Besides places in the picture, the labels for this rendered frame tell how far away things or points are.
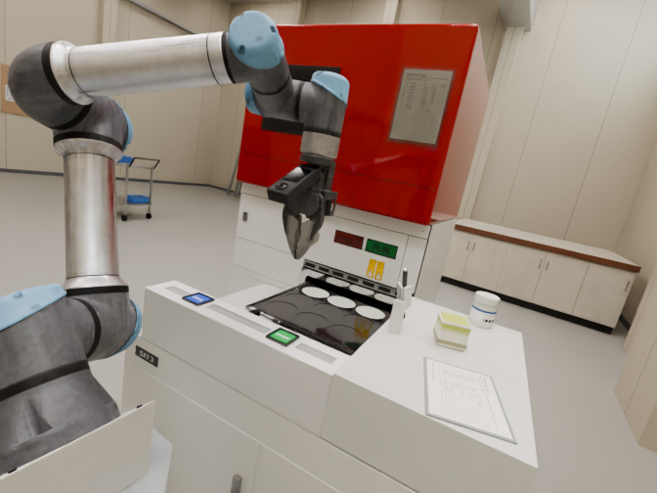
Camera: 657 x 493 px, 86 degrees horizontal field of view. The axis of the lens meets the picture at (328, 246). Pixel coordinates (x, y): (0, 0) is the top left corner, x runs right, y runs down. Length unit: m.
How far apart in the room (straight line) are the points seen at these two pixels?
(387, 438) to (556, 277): 4.91
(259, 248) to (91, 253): 0.87
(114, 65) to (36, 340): 0.42
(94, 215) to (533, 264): 5.18
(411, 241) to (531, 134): 7.59
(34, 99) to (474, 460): 0.92
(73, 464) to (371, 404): 0.45
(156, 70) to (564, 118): 8.43
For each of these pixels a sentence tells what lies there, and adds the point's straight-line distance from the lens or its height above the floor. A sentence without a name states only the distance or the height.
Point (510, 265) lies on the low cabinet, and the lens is 5.48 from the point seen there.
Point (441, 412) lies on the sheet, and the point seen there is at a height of 0.97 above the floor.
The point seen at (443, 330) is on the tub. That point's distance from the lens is 0.93.
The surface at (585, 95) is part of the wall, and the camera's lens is 8.89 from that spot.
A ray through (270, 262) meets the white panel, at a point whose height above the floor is 0.91.
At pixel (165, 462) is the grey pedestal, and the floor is 0.82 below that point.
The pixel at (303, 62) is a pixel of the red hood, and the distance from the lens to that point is 1.42.
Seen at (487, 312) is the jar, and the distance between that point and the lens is 1.16.
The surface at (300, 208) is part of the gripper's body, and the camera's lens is 0.70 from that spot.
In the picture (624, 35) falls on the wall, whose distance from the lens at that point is 9.23.
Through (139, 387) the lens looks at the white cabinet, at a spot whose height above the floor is 0.67.
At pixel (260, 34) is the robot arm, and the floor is 1.51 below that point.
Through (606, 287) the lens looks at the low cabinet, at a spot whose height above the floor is 0.58.
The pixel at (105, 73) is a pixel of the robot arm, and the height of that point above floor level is 1.42.
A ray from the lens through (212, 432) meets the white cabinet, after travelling 0.99.
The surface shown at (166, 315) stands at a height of 0.91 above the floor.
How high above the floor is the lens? 1.34
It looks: 12 degrees down
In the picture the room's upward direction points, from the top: 11 degrees clockwise
